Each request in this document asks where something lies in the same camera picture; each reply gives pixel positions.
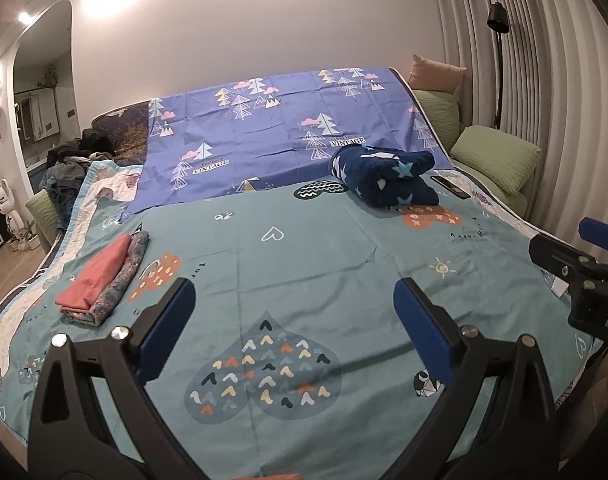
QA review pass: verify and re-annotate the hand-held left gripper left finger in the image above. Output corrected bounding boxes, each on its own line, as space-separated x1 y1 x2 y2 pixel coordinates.
26 276 197 480

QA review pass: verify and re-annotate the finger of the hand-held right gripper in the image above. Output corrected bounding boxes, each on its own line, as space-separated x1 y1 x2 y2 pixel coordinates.
578 217 608 253
528 234 605 286

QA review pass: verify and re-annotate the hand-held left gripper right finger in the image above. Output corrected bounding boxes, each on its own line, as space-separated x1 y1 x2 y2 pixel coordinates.
379 277 580 480

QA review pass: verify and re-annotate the navy fleece pajama top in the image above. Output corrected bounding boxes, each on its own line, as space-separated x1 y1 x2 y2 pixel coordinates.
331 144 441 209

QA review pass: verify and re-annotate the pile of dark clothes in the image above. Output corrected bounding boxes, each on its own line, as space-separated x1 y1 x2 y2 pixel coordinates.
44 129 116 221

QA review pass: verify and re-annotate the folded grey patterned cloth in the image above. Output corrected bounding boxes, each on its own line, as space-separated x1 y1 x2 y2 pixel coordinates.
64 230 151 327

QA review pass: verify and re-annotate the folded pink cloth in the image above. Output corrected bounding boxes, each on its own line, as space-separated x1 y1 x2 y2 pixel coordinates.
55 234 133 313

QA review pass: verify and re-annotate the green pillow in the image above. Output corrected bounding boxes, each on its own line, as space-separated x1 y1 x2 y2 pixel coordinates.
449 125 543 197
413 89 462 153

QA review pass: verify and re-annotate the black phone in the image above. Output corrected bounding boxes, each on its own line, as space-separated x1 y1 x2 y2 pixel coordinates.
430 174 471 200

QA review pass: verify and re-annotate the teal printed blanket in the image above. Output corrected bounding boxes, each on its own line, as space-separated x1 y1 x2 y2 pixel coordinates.
0 172 608 480

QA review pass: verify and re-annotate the small potted plant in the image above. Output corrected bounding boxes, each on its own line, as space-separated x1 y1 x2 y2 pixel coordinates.
11 220 41 252

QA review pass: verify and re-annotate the green bed cushion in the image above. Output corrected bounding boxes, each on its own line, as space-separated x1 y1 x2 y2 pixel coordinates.
25 189 67 256

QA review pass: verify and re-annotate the white cat figurine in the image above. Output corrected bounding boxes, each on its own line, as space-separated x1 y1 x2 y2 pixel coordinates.
0 178 22 251

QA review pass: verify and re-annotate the brown patterned blanket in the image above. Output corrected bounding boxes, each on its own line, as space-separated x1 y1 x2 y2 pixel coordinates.
91 100 151 166

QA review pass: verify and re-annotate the peach pillow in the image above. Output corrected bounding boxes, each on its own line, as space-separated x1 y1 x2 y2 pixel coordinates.
409 54 469 96

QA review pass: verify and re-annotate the blue tree-print sheet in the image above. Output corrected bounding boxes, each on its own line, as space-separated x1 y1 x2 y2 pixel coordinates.
118 67 452 223

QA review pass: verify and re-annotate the black floor lamp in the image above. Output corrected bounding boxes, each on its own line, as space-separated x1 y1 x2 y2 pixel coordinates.
486 2 510 128

